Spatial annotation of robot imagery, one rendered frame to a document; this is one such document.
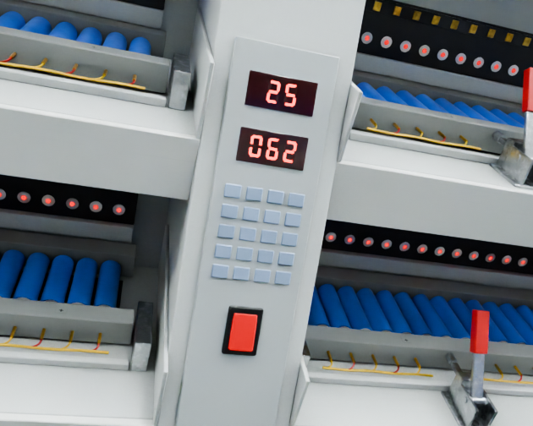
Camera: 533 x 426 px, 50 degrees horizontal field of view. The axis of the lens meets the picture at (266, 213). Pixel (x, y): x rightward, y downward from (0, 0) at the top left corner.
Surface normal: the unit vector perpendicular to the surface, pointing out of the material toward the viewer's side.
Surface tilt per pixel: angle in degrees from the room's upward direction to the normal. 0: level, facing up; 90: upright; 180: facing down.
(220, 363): 90
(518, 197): 110
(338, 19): 90
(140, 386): 20
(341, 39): 90
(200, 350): 90
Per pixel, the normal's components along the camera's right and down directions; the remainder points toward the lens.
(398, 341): 0.23, -0.86
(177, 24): 0.22, 0.15
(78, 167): 0.15, 0.48
